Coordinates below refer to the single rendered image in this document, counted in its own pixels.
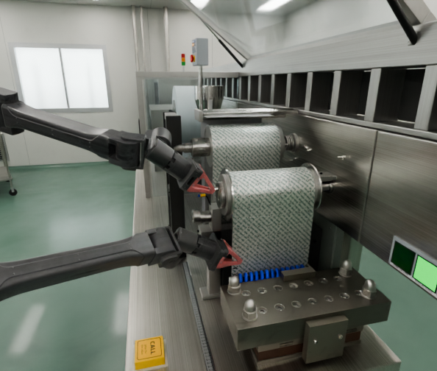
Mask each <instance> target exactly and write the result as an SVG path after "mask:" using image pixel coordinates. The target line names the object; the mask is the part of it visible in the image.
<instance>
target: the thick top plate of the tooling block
mask: <svg viewBox="0 0 437 371"><path fill-rule="evenodd" d="M339 270H340V268H335V269H326V270H321V271H316V274H315V277H311V278H303V279H297V280H289V281H283V279H282V278H281V277H277V278H267V279H262V280H254V281H248V282H243V283H240V284H241V293H240V294H239V295H235V296H234V295H231V294H228V292H227V289H228V285H223V286H221V307H222V310H223V312H224V315H225V318H226V321H227V324H228V326H229V329H230V333H231V335H232V338H233V341H234V343H235V346H236V349H237V351H239V350H246V349H250V348H254V347H260V346H264V345H271V344H275V343H279V342H286V341H290V340H294V339H301V338H304V335H305V323H306V321H309V320H313V319H320V318H325V317H331V316H335V315H340V314H344V315H345V317H346V318H347V319H348V325H347V329H348V328H354V327H358V326H362V325H369V324H373V323H377V322H384V321H387V320H388V315H389V311H390V307H391V301H390V300H389V299H388V298H387V297H386V296H385V295H384V294H383V293H382V292H381V291H379V290H378V289H377V288H376V290H377V293H376V295H377V297H376V298H375V299H374V300H369V299H366V298H365V297H363V296H362V295H361V294H360V292H361V291H362V288H363V285H364V283H365V281H366V279H365V277H364V276H362V275H361V274H360V273H359V272H358V271H356V270H355V269H354V268H353V267H352V277H349V278H347V277H344V276H342V275H340V274H339V273H338V271H339ZM248 299H253V300H254V301H255V303H256V307H257V319H256V320H255V321H254V322H247V321H246V320H244V319H243V317H242V313H243V309H244V304H245V302H246V301H247V300H248Z"/></svg>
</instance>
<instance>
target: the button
mask: <svg viewBox="0 0 437 371"><path fill-rule="evenodd" d="M162 364H165V354H164V345H163V336H156V337H152V338H147V339H139V340H136V341H135V369H136V370H140V369H144V368H148V367H155V366H159V365H162Z"/></svg>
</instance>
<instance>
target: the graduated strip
mask: <svg viewBox="0 0 437 371"><path fill-rule="evenodd" d="M182 265H183V269H184V273H185V279H186V282H187V286H188V291H189V295H190V299H191V305H192V308H193V314H194V317H195V321H196V327H197V330H198V334H199V340H200V344H201V347H202V353H203V356H204V360H205V366H206V370H207V371H216V367H215V364H214V360H213V356H212V353H211V349H210V344H209V341H208V338H207V333H206V330H205V325H204V322H203V319H202V313H201V310H200V307H199V302H198V299H197V296H196V291H195V288H194V284H193V279H192V276H191V271H190V268H189V265H188V262H182Z"/></svg>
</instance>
